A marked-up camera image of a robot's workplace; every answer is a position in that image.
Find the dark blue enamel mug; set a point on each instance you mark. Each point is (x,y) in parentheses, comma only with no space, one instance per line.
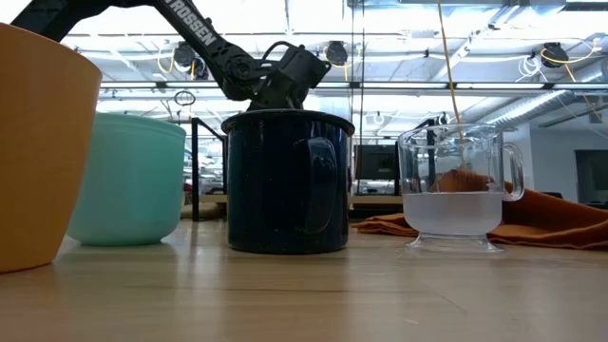
(275,190)

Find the turquoise mug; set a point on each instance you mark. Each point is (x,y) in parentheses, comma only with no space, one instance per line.
(128,190)

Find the clear plastic cup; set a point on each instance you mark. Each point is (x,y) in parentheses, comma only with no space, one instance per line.
(453,214)

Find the orange plastic cup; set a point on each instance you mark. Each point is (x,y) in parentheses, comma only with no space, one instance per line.
(43,157)

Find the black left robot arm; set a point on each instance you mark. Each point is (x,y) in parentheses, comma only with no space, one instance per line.
(190,24)

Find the thin black pole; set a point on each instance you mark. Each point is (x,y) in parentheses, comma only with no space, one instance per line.
(362,95)

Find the dark computer monitor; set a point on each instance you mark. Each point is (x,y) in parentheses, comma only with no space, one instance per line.
(377,164)

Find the beige cloth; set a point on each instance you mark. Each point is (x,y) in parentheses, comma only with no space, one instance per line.
(209,212)

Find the orange cloth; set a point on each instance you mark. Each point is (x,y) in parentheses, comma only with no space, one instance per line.
(546,223)

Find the dark wall screen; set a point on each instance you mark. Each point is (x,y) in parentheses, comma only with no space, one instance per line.
(594,176)

